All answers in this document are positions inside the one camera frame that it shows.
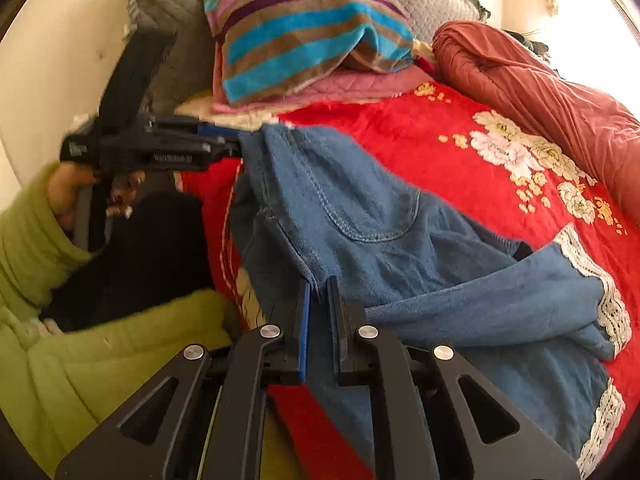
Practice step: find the pink quilted pillow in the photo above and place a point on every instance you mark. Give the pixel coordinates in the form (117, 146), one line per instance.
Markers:
(392, 84)

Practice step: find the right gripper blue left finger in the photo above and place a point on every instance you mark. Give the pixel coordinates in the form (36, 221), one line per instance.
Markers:
(296, 335)

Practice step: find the striped blue brown towel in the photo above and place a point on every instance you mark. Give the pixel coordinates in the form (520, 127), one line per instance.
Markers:
(279, 44)

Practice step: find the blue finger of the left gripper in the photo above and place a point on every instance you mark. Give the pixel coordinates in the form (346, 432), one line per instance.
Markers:
(220, 133)

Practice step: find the rust red rolled duvet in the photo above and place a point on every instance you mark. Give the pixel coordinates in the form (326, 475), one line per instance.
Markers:
(590, 126)

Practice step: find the cream bed sheet mattress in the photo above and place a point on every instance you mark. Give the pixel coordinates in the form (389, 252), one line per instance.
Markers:
(252, 116)

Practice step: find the person's left hand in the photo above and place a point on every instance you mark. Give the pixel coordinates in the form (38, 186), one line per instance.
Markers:
(69, 179)

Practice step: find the green fleece jacket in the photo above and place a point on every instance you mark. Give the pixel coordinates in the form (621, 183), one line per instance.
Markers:
(57, 387)

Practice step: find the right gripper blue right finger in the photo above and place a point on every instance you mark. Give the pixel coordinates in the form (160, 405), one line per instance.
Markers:
(350, 362)

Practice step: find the red floral blanket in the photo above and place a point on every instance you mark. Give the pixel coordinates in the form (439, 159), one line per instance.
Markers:
(521, 186)

